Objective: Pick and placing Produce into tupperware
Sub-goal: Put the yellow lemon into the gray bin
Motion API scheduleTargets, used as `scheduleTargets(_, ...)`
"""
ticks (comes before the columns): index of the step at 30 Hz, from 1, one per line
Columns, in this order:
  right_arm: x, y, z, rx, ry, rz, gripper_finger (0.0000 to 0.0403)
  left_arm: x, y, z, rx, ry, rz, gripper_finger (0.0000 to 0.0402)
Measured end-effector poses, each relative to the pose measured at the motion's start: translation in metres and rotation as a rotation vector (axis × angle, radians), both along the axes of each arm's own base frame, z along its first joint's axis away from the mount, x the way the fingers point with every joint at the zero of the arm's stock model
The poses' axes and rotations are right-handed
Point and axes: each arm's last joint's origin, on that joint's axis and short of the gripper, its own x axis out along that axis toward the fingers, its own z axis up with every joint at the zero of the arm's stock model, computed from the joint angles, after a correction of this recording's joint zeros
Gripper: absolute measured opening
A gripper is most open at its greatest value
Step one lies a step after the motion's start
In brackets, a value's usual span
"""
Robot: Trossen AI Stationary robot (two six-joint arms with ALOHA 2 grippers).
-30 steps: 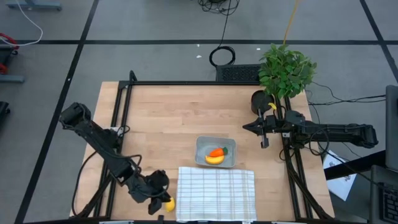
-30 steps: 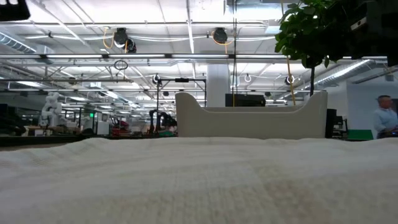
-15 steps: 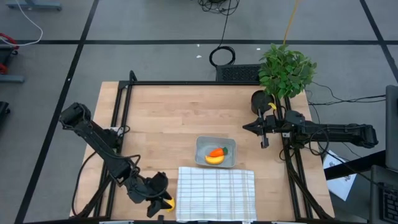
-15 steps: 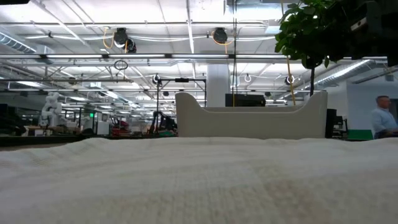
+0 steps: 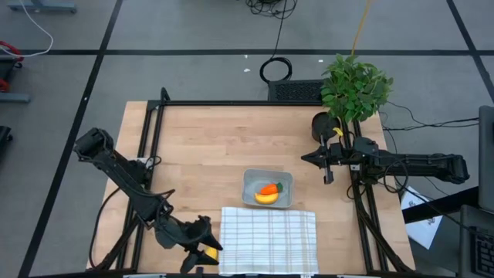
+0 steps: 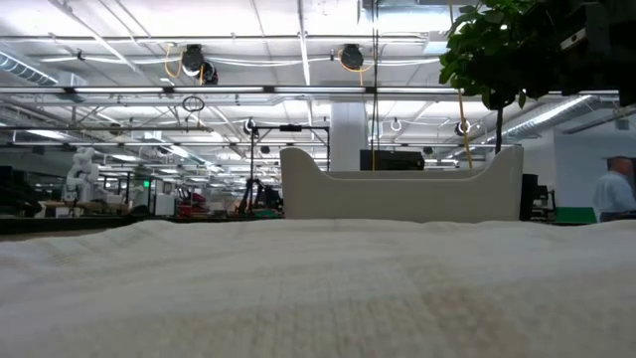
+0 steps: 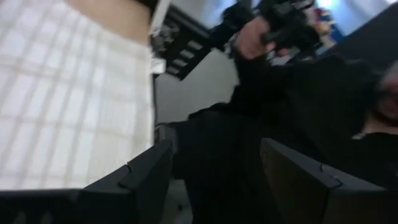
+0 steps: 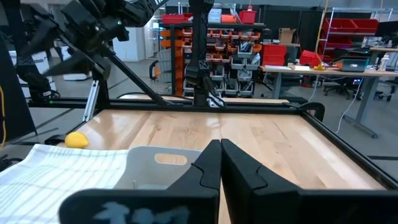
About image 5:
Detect green leafy potted plant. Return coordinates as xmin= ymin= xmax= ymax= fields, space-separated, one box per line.
xmin=320 ymin=53 xmax=395 ymax=124

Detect black hanging cable with coil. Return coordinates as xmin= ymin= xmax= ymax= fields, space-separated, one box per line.
xmin=259 ymin=0 xmax=293 ymax=84

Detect black desk bar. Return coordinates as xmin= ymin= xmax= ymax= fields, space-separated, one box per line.
xmin=402 ymin=186 xmax=480 ymax=225

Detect white printed paper sheet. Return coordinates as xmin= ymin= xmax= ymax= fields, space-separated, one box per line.
xmin=400 ymin=185 xmax=444 ymax=251

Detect white waffle-weave towel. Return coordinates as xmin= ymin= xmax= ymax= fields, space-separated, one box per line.
xmin=217 ymin=206 xmax=320 ymax=276

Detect black floor cables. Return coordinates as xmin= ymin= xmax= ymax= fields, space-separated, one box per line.
xmin=378 ymin=100 xmax=480 ymax=132

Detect yellow hanging cable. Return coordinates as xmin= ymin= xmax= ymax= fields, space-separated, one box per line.
xmin=350 ymin=0 xmax=374 ymax=56

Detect red cable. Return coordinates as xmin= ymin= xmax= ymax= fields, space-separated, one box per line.
xmin=0 ymin=39 xmax=25 ymax=63

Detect yellow toy banana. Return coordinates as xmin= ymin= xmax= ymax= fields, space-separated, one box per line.
xmin=254 ymin=192 xmax=280 ymax=206

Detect orange toy carrot green top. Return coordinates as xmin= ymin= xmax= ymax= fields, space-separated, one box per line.
xmin=259 ymin=181 xmax=284 ymax=196

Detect grey plastic tupperware container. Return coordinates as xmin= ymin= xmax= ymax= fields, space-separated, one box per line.
xmin=241 ymin=168 xmax=295 ymax=210

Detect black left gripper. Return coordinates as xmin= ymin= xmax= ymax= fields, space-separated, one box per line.
xmin=154 ymin=215 xmax=224 ymax=273

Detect black aluminium table frame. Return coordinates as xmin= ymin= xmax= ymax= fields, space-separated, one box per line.
xmin=89 ymin=86 xmax=417 ymax=278

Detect grey cart base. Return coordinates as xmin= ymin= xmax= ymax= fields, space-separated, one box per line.
xmin=6 ymin=0 xmax=78 ymax=15

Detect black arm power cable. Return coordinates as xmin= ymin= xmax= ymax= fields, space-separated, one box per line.
xmin=88 ymin=186 xmax=123 ymax=270

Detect black plant pot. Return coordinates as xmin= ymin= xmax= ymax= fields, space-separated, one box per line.
xmin=310 ymin=111 xmax=343 ymax=144

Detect grey monitor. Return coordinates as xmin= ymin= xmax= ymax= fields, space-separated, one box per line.
xmin=478 ymin=104 xmax=494 ymax=214

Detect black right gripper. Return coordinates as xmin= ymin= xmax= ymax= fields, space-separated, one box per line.
xmin=301 ymin=141 xmax=354 ymax=186

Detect grey laptop with keyboard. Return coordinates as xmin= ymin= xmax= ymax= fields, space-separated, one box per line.
xmin=458 ymin=204 xmax=494 ymax=278

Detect black perforated computer case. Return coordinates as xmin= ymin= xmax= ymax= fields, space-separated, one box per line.
xmin=267 ymin=79 xmax=326 ymax=103

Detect black cable tangle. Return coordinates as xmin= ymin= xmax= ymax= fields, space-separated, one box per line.
xmin=245 ymin=0 xmax=299 ymax=20

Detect white floor cable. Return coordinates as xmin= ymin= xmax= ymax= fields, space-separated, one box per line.
xmin=0 ymin=0 xmax=55 ymax=59

